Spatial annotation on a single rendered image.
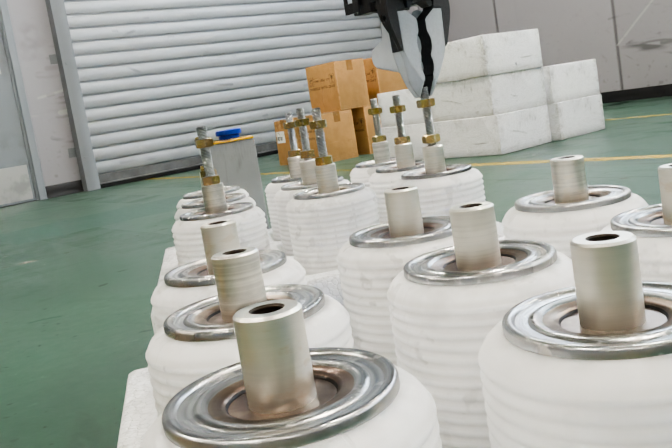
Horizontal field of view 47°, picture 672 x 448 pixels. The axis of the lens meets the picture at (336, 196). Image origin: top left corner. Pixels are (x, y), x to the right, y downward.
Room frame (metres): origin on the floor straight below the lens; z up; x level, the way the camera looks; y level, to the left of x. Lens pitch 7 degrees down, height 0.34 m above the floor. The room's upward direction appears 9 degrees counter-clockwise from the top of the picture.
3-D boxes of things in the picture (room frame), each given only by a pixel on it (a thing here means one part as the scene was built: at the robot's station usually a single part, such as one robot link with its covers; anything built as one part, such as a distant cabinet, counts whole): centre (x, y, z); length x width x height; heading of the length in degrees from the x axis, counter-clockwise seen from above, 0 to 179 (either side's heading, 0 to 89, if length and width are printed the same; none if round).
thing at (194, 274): (0.47, 0.07, 0.25); 0.08 x 0.08 x 0.01
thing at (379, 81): (5.16, -0.40, 0.45); 0.30 x 0.24 x 0.30; 33
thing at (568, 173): (0.52, -0.16, 0.26); 0.02 x 0.02 x 0.03
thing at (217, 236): (0.47, 0.07, 0.26); 0.02 x 0.02 x 0.03
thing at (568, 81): (3.97, -1.13, 0.27); 0.39 x 0.39 x 0.18; 37
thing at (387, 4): (0.81, -0.09, 0.43); 0.05 x 0.02 x 0.09; 128
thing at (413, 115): (4.07, -0.57, 0.27); 0.39 x 0.39 x 0.18; 38
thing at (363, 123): (5.04, -0.27, 0.15); 0.30 x 0.24 x 0.30; 36
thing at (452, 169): (0.82, -0.11, 0.25); 0.08 x 0.08 x 0.01
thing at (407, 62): (0.82, -0.08, 0.38); 0.06 x 0.03 x 0.09; 38
